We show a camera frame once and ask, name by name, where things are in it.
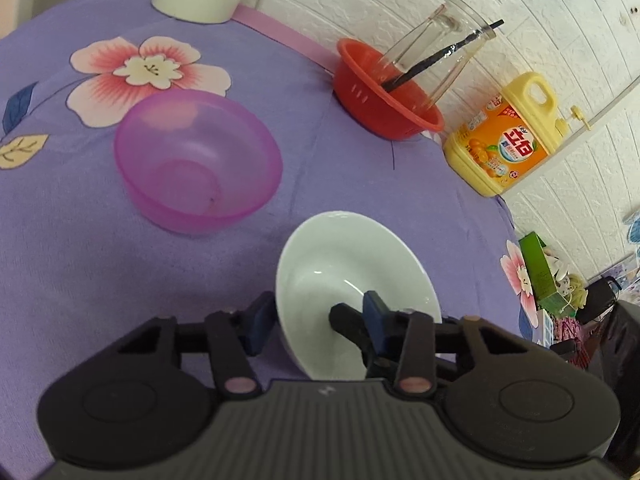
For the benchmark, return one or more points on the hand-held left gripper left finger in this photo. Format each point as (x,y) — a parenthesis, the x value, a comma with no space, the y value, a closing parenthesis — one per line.
(261,325)

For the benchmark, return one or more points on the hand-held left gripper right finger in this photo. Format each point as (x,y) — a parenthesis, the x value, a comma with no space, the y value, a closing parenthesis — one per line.
(377,325)

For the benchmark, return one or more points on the plain white bowl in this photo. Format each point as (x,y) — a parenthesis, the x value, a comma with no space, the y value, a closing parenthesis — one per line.
(350,260)

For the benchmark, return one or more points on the green box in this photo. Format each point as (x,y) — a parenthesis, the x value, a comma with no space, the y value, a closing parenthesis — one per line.
(537,270)

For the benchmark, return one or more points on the pink translucent bowl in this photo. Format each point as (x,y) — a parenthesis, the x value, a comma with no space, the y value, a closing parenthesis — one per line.
(200,160)

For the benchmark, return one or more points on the purple floral tablecloth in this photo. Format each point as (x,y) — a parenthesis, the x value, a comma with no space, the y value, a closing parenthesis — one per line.
(75,260)

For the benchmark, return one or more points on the yellow fluffy scrubber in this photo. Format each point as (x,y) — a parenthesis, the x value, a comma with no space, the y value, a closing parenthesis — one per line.
(576,292)

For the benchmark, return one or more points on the yellow detergent bottle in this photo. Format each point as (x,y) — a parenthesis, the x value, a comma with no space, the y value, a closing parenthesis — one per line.
(500,152)

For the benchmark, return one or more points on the red plastic colander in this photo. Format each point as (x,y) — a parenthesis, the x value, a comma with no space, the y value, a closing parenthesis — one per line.
(360,95)

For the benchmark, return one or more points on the black appliance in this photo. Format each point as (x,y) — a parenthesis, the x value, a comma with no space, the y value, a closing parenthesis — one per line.
(622,340)

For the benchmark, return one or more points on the black stirring stick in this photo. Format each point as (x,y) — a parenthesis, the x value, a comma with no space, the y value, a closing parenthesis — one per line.
(435,57)

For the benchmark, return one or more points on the large blue paper fan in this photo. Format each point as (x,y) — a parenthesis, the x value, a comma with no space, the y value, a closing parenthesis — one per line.
(635,227)

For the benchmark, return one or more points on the clear drinking glass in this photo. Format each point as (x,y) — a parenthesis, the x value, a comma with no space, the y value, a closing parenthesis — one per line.
(450,25)

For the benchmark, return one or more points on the white wall conduit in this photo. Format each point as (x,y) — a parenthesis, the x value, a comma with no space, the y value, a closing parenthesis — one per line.
(615,108)

